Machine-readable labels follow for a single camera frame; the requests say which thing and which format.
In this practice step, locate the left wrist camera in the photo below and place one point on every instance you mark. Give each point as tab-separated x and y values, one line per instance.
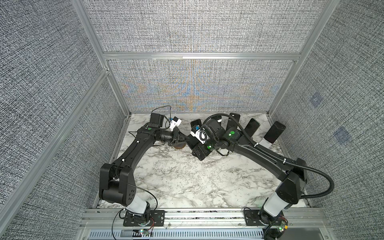
157	120

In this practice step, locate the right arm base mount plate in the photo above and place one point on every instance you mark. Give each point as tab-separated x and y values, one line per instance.
253	218

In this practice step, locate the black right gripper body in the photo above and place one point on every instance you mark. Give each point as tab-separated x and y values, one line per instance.
205	148

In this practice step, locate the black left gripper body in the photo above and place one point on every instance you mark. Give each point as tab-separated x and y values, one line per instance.
174	138

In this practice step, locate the black phone white stripe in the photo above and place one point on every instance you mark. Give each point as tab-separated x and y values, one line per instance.
217	118

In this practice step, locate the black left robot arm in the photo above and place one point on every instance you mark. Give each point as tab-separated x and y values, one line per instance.
117	183

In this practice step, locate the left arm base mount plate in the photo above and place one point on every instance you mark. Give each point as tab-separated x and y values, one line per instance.
152	219

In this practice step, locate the wood base phone stand left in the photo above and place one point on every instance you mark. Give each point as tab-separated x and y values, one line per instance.
179	145

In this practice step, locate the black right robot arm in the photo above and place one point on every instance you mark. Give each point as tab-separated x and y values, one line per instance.
210	135

